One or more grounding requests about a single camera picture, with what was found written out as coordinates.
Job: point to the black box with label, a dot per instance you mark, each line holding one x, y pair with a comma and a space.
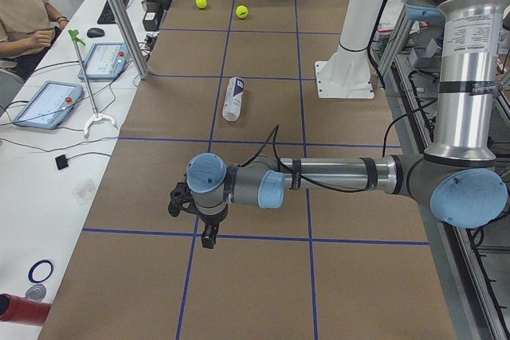
153, 16

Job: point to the near teach pendant tablet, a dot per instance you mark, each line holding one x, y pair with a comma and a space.
50, 106

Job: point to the aluminium frame post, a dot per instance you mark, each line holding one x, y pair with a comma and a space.
128, 34

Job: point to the red cylinder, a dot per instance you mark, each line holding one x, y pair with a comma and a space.
21, 310

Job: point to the seated person in beige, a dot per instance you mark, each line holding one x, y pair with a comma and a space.
28, 30

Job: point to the black computer mouse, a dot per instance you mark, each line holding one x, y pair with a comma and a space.
95, 32

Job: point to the reacher grabber stick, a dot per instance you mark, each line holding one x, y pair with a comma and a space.
96, 115

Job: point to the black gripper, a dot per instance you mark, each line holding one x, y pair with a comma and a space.
211, 222

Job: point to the clear plastic bag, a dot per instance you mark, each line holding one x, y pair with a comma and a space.
85, 191

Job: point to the clear tennis ball can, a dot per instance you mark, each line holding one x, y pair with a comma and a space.
233, 99

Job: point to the aluminium side frame rail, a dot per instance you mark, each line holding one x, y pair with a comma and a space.
456, 167

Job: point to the small black square pad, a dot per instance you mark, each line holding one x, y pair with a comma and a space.
61, 161

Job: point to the yellow tennis ball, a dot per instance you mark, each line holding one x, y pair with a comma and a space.
242, 12
201, 4

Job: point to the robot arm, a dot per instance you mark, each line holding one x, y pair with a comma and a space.
468, 64

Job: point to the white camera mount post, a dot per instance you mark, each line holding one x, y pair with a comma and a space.
347, 74

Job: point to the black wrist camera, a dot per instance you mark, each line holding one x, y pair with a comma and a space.
181, 199

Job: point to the teach pendant tablet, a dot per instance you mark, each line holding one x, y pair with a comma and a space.
105, 61
50, 106

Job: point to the far teach pendant tablet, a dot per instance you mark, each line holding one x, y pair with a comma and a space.
105, 61

